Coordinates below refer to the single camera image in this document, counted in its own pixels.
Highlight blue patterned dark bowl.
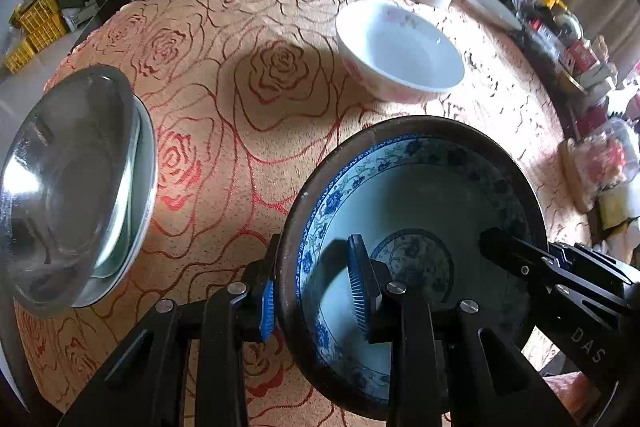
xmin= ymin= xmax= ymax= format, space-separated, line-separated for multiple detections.
xmin=274 ymin=116 xmax=547 ymax=419

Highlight stainless steel bowl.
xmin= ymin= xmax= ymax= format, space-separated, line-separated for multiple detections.
xmin=1 ymin=64 xmax=137 ymax=317

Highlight glass dome with flowers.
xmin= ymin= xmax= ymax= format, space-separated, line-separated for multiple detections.
xmin=559 ymin=118 xmax=639 ymax=213

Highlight round pale green plate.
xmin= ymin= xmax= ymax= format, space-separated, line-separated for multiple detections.
xmin=72 ymin=96 xmax=158 ymax=308

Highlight rose patterned tablecloth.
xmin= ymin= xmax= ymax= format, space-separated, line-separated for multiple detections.
xmin=15 ymin=0 xmax=591 ymax=426

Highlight white ceramic bowl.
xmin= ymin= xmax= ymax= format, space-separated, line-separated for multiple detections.
xmin=335 ymin=0 xmax=465 ymax=104

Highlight small white plate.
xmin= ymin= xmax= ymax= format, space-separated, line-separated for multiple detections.
xmin=464 ymin=0 xmax=522 ymax=32

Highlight yellow plastic crates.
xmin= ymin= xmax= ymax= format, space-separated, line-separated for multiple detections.
xmin=4 ymin=0 xmax=68 ymax=74

